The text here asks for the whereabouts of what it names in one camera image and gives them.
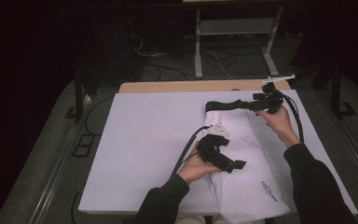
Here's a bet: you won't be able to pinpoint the metal floor rail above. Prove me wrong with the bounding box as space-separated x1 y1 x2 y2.
27 92 94 224
316 90 358 200

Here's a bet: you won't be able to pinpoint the black metal stand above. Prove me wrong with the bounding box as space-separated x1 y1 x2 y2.
330 62 358 119
64 74 90 123

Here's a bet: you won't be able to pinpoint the white table mat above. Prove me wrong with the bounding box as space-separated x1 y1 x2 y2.
77 90 358 217

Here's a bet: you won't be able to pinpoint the person's left hand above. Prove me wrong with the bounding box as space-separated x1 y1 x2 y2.
177 146 222 185

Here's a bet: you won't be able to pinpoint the tangle of black floor cables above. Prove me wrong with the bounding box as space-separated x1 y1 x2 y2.
139 52 241 82

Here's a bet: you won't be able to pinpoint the hand-held gripper black cable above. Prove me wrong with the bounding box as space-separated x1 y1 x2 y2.
279 92 306 145
170 124 213 179

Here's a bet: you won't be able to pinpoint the left hand-held gripper black cable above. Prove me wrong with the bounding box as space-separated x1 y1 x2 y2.
170 124 213 179

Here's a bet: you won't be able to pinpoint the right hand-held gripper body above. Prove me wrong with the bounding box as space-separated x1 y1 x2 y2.
261 74 296 115

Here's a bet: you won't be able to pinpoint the person's right hand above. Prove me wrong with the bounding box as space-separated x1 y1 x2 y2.
255 105 301 148

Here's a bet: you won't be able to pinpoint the black floor cable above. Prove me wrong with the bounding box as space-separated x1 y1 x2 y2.
84 94 115 136

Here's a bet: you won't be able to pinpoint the white metal stand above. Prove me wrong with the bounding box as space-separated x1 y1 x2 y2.
194 6 285 79

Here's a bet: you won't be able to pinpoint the right hand-held gripper black cable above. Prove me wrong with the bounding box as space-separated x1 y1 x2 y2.
279 92 306 145

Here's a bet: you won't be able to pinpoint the black floor outlet frame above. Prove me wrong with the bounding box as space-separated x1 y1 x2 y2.
71 133 102 159

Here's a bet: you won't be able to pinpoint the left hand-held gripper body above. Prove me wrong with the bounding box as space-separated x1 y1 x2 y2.
197 122 235 175

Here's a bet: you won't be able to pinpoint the white pants with black waistband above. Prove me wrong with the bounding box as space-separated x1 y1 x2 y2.
203 99 292 224

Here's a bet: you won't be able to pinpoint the white floor cable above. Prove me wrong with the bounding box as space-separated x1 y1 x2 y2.
203 49 235 80

